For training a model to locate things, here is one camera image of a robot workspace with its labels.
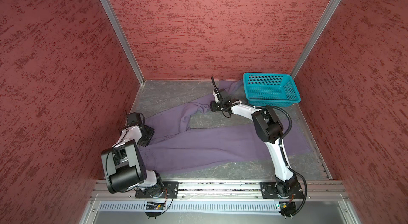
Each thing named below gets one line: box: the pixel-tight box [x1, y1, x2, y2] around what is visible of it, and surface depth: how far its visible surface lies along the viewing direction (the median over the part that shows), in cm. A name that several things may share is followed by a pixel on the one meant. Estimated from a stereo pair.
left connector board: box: [146, 201, 166, 210], surface depth 73 cm
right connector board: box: [278, 201, 296, 218], surface depth 72 cm
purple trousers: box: [139, 79, 311, 174], surface depth 91 cm
